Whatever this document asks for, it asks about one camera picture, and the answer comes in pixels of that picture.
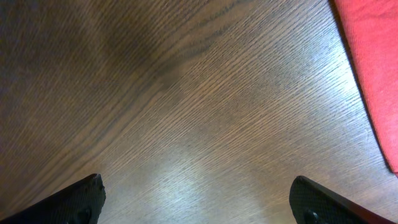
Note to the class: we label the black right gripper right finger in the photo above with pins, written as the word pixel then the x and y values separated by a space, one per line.
pixel 312 203

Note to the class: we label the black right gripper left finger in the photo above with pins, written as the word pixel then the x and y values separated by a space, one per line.
pixel 79 203

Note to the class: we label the red lettered t-shirt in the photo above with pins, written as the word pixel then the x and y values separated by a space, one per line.
pixel 370 27

